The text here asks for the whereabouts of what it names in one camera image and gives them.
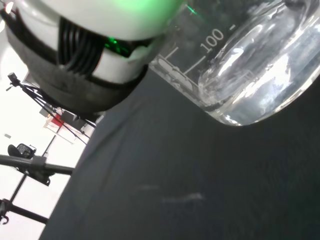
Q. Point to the black stand with clamp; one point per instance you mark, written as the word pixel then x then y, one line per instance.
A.
pixel 37 167

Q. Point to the black bench cloth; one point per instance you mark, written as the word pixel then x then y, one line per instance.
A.
pixel 175 162

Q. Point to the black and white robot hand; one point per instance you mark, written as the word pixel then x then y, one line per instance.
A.
pixel 87 50

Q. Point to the black tripod with camera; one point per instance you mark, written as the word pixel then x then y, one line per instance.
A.
pixel 37 97

